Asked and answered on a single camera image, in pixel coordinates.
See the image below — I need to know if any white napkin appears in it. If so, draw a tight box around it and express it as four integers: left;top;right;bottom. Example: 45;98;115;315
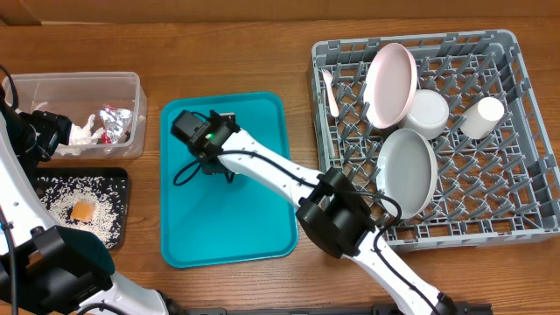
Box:
55;114;105;156

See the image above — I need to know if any small red wrapper piece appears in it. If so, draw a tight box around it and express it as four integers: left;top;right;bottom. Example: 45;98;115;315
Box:
101;133;112;144

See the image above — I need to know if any silver red wrapper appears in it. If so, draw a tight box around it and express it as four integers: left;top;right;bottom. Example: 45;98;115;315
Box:
99;105;133;144

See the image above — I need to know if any orange food cube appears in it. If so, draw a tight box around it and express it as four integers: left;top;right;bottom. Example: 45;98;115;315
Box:
70;201;95;222

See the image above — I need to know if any grey round plate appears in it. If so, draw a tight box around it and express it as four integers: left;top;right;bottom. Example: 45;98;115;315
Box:
375;129;438;220

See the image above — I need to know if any large white plate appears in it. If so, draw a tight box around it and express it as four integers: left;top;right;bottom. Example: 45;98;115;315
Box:
363;43;417;129

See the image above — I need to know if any small grey bowl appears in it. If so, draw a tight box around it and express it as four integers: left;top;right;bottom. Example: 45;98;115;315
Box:
398;89;449;140

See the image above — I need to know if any white upturned cup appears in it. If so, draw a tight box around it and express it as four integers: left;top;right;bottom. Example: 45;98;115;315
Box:
459;97;505;139

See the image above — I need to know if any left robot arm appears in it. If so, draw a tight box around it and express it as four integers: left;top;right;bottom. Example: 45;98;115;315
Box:
1;86;183;314

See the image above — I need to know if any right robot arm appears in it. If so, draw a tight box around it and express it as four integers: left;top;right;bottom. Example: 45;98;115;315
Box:
171;110;458;315

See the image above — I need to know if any teal serving tray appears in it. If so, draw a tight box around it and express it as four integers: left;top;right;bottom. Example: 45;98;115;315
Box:
160;92;298;268

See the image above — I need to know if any spilled white rice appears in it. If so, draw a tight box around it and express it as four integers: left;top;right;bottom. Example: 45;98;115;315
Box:
37;175;128;249

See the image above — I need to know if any clear plastic bin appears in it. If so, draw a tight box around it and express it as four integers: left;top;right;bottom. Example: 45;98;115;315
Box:
12;72;147;159

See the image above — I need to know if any black plastic tray bin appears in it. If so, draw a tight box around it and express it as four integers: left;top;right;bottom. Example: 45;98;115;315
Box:
32;166;131;251

